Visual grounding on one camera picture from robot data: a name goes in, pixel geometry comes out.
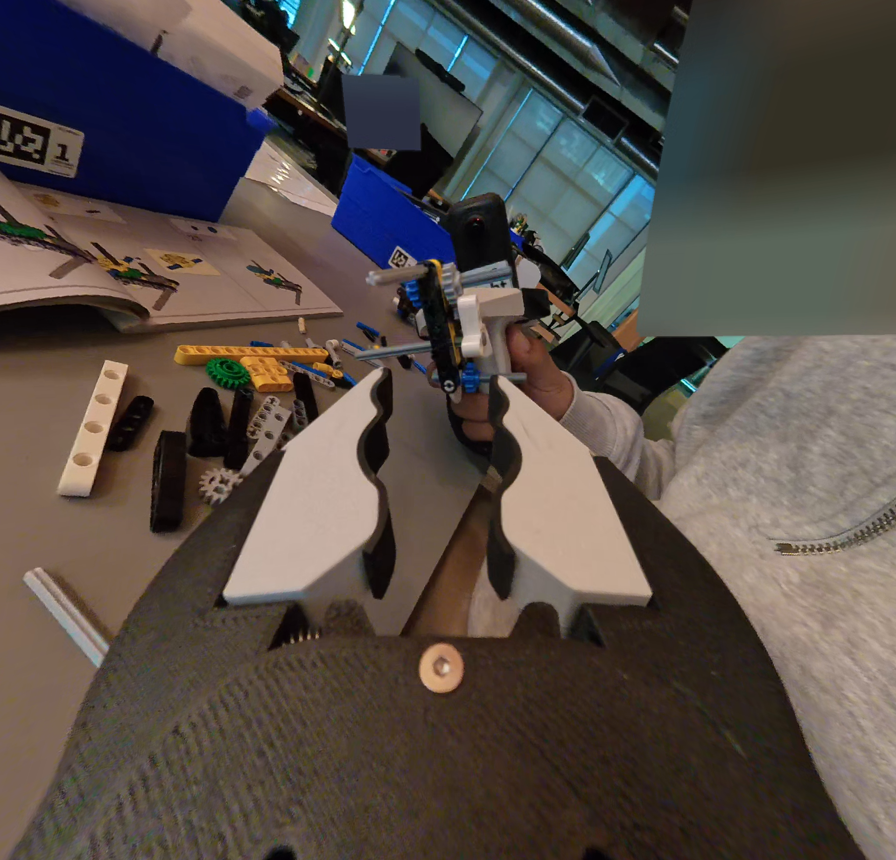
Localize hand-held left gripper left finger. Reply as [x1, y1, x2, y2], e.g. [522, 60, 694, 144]
[221, 366, 399, 607]

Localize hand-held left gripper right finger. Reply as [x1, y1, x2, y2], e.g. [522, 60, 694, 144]
[486, 375, 655, 638]

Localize black lego gear assembly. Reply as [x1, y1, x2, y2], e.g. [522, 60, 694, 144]
[356, 258, 531, 404]

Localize white short lego beam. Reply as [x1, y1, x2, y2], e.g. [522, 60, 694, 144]
[458, 294, 500, 358]

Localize cluster of small lego pins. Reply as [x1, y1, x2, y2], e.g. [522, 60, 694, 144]
[248, 317, 429, 393]

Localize grey lego gear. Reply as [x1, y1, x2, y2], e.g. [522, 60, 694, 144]
[197, 467, 244, 506]

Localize light grey lego beam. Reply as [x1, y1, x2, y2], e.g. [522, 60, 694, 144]
[238, 395, 293, 477]

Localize black long lego beam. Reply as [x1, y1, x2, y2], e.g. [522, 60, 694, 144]
[292, 370, 321, 428]

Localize black ribbed lego panel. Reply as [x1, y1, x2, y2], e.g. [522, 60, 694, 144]
[187, 387, 229, 459]

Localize yellow T-shaped lego beam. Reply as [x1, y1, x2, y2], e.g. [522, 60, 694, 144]
[251, 356, 295, 394]

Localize black curved lego panel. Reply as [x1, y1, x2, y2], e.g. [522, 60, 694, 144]
[148, 430, 189, 534]

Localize green lego gear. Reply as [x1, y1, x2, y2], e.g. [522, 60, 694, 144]
[206, 356, 252, 390]

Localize yellow long lego beam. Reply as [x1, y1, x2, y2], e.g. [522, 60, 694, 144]
[174, 343, 331, 368]

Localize small black lego connector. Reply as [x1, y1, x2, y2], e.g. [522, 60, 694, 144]
[105, 395, 155, 453]

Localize lego instruction booklet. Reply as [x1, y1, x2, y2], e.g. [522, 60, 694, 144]
[0, 172, 345, 333]

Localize white long lego beam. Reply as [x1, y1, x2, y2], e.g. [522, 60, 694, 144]
[56, 360, 131, 499]

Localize grey ridged lego rod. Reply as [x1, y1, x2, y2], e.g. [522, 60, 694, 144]
[22, 566, 111, 669]

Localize person's right hand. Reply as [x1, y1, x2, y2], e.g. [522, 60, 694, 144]
[450, 328, 578, 444]

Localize blue plastic bin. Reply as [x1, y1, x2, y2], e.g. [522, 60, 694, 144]
[330, 153, 526, 274]
[0, 0, 275, 225]

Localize computer monitor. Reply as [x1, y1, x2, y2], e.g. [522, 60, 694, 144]
[384, 41, 485, 175]

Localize loose paper sheets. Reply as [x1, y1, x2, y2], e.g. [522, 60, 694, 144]
[245, 141, 342, 218]

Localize white papers stack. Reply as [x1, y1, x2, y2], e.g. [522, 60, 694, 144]
[42, 0, 286, 109]

